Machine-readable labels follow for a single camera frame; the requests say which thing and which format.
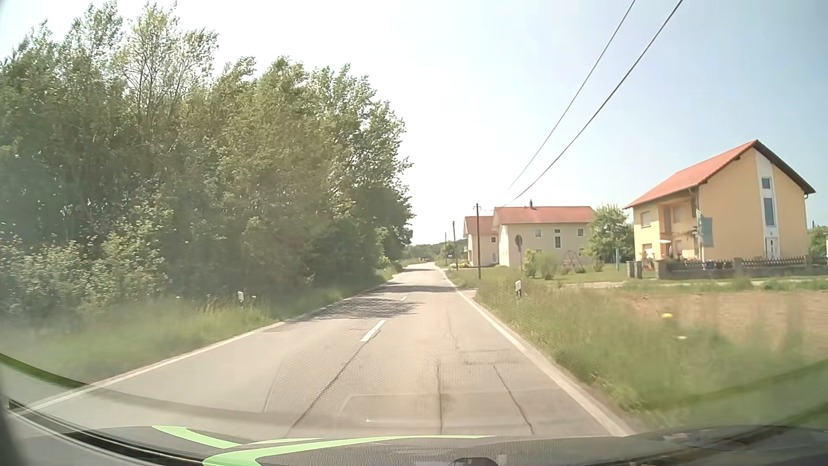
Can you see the wooden utility pole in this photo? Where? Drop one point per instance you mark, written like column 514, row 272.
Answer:
column 455, row 244
column 478, row 243

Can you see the cream house with red roof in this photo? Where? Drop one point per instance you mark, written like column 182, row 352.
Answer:
column 480, row 241
column 543, row 236

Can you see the road markings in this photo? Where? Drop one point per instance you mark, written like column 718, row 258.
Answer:
column 373, row 331

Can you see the round road sign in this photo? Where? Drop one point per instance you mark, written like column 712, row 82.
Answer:
column 519, row 249

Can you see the grey asphalt road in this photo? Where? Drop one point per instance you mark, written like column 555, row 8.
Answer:
column 414, row 362

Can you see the green bush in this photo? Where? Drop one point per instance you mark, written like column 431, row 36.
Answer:
column 542, row 264

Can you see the grass verge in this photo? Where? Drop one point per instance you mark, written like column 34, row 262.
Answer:
column 582, row 330
column 129, row 333

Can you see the green tree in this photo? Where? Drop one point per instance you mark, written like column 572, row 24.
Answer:
column 609, row 234

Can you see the car's own bonnet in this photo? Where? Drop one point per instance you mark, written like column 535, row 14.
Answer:
column 401, row 450

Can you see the row of trees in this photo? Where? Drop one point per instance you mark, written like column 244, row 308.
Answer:
column 181, row 181

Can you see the garden fence with stone posts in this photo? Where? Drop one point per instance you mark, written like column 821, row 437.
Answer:
column 731, row 266

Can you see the yellow house with red roof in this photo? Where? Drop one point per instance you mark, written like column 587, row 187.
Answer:
column 734, row 210

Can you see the bare earth field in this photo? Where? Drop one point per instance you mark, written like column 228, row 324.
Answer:
column 744, row 314

